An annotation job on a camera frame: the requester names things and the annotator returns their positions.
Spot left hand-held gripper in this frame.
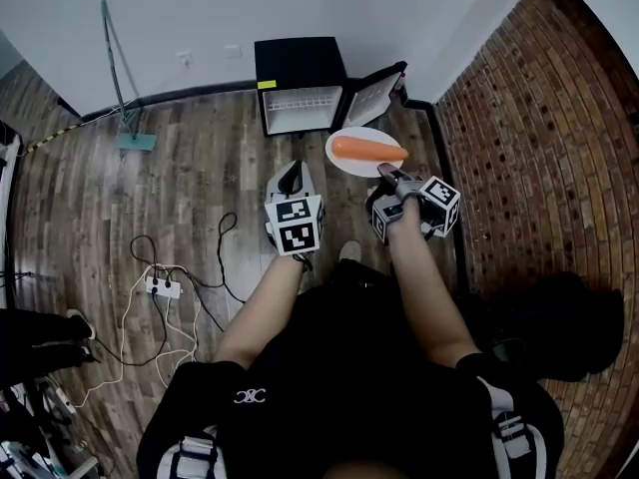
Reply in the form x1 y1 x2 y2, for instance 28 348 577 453
263 160 326 257

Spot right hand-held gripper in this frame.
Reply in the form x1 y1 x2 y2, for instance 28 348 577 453
366 163 461 243

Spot orange carrot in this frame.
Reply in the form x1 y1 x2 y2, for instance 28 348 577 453
331 136 410 163

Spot white round plate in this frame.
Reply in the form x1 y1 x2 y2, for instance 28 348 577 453
324 126 408 179

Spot black mini fridge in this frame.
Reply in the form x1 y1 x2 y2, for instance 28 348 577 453
253 36 408 140

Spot person's right forearm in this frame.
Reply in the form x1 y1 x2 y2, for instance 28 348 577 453
385 198 483 368

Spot person's left forearm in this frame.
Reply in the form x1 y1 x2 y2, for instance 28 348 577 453
213 251 307 369

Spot person's beige shoe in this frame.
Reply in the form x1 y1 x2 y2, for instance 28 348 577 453
336 239 363 264

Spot person's black clothing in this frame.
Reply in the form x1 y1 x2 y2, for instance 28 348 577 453
136 257 566 479

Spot teal flat mop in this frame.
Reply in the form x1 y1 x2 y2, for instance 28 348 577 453
99 0 159 155

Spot cluttered equipment pile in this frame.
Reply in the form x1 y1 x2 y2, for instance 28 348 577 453
0 374 101 479

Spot white power strip with cables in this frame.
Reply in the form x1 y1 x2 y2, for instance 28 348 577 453
89 211 247 368

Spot white floor cable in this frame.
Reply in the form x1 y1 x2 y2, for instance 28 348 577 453
72 263 204 409

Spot thin white wall cable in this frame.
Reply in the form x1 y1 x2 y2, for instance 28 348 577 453
80 98 139 125

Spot white backpack strap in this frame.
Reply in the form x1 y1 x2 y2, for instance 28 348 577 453
158 424 222 479
474 375 549 479

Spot yellow black striped cable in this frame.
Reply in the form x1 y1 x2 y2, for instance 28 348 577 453
20 121 82 157

